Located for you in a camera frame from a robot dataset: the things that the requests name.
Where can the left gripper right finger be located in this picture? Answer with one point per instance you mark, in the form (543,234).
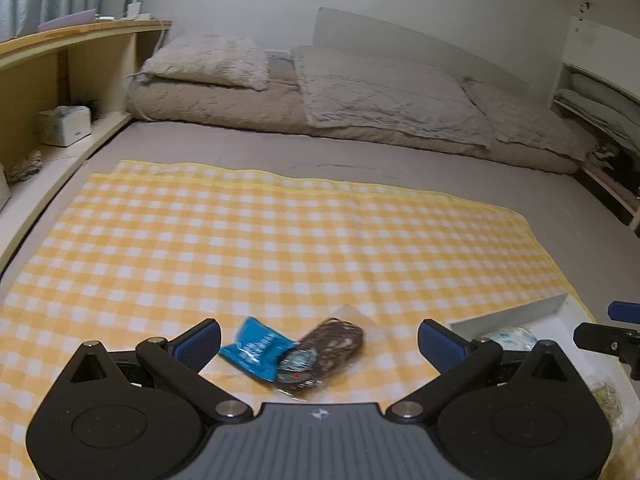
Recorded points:
(461,365)

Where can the beige cord green beads bag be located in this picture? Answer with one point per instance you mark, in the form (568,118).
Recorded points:
(605,393)

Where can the blue snack packet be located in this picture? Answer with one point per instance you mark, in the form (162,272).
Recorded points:
(257,350)

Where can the folded bedding stack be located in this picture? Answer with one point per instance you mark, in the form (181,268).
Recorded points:
(607,107)

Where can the right side shelf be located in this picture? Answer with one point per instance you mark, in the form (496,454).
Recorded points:
(610,172)

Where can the left fluffy pillow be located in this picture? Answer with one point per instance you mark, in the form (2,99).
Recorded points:
(211,59)

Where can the white tissue box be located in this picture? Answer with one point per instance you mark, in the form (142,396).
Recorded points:
(63,126)

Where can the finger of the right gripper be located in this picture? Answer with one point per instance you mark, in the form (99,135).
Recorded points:
(608,340)
(623,309)

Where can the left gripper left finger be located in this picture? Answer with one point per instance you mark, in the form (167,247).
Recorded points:
(176,365)

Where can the right grey pillow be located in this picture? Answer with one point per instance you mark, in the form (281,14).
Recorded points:
(520,121)

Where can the white shallow box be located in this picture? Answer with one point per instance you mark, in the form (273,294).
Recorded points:
(556,318)

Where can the grey folded quilt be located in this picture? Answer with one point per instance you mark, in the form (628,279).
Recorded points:
(342,90)

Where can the wooden long shelf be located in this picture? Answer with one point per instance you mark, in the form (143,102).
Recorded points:
(63,95)

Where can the yellow checkered blanket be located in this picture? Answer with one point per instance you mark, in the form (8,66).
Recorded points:
(153,249)

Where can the dark cord necklace bag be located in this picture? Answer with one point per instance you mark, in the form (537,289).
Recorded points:
(327,353)

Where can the beige folded mattress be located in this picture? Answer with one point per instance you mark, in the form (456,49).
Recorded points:
(280,109)

